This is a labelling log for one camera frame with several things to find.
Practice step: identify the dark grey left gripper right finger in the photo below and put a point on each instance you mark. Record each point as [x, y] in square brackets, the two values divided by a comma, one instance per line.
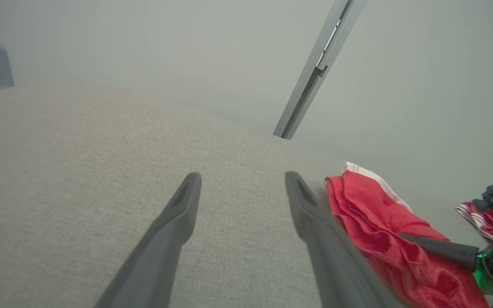
[332, 261]

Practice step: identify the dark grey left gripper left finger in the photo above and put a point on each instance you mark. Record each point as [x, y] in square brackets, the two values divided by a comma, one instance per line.
[161, 248]

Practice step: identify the red basketball jersey white sleeves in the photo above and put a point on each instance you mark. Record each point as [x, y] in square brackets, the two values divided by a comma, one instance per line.
[486, 224]

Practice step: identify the red shorts white waistband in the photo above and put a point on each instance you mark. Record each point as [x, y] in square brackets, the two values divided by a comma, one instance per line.
[370, 205]

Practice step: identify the grey metal partition post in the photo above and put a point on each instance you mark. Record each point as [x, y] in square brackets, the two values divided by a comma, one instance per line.
[315, 72]

